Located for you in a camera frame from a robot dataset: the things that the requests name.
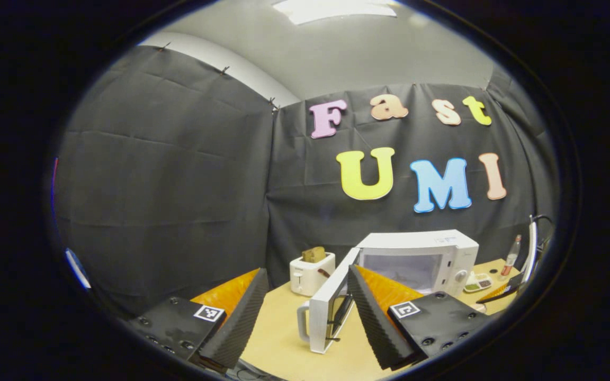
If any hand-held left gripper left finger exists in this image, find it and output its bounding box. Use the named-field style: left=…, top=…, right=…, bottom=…
left=128, top=267, right=270, bottom=371

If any white divided dish of beans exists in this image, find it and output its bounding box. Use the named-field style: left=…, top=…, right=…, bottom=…
left=464, top=271, right=494, bottom=293

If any black backdrop cloth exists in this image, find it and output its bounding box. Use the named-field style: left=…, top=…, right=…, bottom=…
left=51, top=45, right=557, bottom=318

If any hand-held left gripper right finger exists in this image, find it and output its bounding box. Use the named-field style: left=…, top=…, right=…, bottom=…
left=346, top=264, right=492, bottom=371

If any white microwave oven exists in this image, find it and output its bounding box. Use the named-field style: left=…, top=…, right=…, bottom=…
left=297, top=229, right=479, bottom=354

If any white toaster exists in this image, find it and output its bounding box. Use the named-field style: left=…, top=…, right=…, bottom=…
left=290, top=251, right=336, bottom=297

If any clear plastic bottle red label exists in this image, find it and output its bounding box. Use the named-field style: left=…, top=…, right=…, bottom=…
left=500, top=234, right=523, bottom=281

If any large ceiling light panel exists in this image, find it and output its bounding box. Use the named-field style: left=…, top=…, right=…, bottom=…
left=273, top=0, right=398, bottom=25

